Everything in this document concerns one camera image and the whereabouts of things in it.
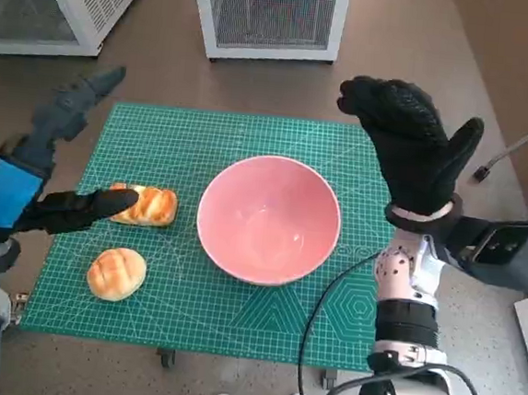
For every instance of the green cutting mat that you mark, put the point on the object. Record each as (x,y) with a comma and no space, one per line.
(180,306)

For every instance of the round toy bread bun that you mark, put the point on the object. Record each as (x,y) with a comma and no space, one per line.
(116,274)

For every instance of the small white mesh cabinet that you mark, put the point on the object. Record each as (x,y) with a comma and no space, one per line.
(271,8)

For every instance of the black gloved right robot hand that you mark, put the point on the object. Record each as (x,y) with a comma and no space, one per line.
(415,155)

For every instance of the long toy bread loaf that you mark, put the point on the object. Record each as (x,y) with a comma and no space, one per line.
(157,206)

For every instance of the black table caster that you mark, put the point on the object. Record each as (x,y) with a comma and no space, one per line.
(166,359)
(329,379)

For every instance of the grey chair with caster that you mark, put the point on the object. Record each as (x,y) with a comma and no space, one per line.
(518,143)

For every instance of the metal table bracket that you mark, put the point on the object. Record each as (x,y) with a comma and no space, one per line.
(20,305)

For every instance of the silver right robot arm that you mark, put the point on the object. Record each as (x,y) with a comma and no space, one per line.
(404,284)

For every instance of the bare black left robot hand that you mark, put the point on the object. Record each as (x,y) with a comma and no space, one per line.
(5,193)

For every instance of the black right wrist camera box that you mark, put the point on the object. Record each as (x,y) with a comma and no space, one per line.
(499,255)

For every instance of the pink bowl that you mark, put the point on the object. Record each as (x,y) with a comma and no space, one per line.
(266,221)

